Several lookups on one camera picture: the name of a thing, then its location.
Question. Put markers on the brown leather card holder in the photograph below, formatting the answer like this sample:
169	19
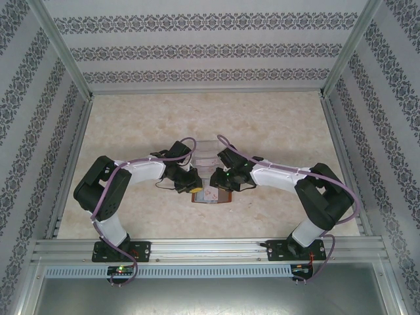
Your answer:
226	197

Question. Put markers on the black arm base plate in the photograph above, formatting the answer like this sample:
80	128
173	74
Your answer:
144	251
275	251

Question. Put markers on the aluminium side rail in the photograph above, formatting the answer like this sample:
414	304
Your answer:
345	164
71	164

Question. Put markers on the grey metal panel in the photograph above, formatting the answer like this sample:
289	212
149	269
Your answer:
210	295

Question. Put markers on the clear plastic box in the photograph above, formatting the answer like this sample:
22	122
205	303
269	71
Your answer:
206	149

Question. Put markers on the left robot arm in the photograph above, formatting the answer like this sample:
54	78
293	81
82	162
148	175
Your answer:
108	197

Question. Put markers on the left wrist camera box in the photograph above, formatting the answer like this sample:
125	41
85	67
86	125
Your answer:
190	167

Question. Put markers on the white chip card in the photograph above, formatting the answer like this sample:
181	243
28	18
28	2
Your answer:
210	193
205	161

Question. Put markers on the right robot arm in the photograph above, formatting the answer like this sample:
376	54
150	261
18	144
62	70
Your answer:
321	200

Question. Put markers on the aluminium frame post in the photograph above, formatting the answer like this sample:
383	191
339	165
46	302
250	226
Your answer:
64	49
348	49

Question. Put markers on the small circuit board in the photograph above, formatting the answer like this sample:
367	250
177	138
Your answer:
302	269
121	270

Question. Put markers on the aluminium mounting rail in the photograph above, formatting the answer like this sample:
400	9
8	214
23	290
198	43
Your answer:
210	249

